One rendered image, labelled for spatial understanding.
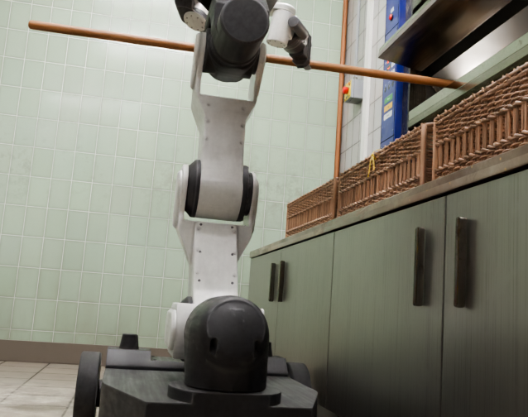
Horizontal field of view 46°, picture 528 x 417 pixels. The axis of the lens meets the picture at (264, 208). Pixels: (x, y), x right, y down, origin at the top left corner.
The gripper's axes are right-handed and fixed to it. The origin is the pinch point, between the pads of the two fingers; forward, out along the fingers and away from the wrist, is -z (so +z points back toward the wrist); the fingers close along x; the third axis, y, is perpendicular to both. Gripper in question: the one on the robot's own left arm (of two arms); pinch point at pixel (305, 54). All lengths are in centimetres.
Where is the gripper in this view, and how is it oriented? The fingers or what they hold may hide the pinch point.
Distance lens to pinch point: 218.7
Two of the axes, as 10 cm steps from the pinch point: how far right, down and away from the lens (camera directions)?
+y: 9.2, 0.0, -3.9
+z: -3.9, -1.6, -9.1
